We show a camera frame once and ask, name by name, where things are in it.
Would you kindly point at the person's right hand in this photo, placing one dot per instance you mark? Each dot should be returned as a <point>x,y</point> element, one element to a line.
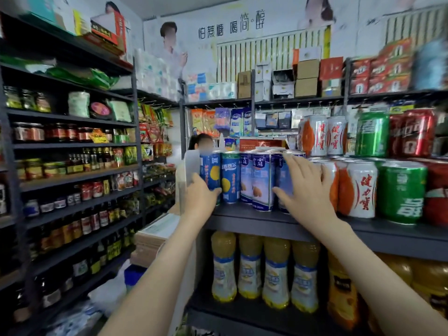
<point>308,199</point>

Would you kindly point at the person's left hand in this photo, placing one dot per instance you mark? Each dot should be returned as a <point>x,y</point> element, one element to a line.
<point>199,203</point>

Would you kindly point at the blue can brown fruit print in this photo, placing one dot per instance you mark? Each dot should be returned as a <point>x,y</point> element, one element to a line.
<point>262,179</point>
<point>246,177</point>
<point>281,189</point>

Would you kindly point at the yellow juice bottle blue label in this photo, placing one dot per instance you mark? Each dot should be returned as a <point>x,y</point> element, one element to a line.
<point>250,269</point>
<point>276,276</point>
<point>224,269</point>
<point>305,280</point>

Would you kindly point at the dark grey metal shelf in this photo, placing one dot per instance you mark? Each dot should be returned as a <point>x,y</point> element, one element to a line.
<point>392,234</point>

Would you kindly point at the orange juice bottle yellow cap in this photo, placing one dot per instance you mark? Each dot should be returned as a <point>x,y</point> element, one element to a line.
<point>343,294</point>
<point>430,280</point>
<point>395,266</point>

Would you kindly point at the group of red soda cans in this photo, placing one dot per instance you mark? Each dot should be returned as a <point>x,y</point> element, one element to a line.
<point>418,133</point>

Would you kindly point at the person's right forearm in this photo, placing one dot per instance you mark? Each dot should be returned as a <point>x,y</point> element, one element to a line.
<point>385,283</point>

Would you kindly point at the person's left forearm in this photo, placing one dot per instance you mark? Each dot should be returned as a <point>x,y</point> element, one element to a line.
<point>157,287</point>

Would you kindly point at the white shelf end panel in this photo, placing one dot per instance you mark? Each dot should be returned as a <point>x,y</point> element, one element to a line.
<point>183,178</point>

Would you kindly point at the stack of flat cartons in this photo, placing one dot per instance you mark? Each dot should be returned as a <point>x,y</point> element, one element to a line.
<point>154,238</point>

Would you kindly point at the group of colourful snack bags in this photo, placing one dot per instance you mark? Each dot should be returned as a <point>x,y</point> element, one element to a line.
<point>154,133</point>

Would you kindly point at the row of hanging snack packets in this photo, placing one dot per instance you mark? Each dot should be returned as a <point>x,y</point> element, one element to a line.
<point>217,121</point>

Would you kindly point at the white cardboard boxes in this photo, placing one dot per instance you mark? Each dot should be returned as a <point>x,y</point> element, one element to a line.
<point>269,81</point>

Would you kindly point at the small brown cardboard box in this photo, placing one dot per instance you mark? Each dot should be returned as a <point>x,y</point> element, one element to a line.
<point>244,84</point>

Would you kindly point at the white plastic bag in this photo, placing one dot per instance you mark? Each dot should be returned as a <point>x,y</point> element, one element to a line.
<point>105,294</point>

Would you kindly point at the black condiment rack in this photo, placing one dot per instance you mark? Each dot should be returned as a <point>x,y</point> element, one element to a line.
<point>66,178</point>

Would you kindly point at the stack of white tissue packs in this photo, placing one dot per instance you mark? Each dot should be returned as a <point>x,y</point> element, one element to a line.
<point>157,73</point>

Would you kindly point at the stack of red cartons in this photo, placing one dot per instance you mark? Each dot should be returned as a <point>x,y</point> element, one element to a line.
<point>381,66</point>

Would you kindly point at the light blue plastic jug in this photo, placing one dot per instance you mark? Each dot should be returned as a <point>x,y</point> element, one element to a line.
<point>430,63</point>

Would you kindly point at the wall poster with people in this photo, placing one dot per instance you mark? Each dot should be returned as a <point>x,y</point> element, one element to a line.
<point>231,31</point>

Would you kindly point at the white wall radiator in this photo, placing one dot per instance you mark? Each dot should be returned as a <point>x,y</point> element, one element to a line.
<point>416,24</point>

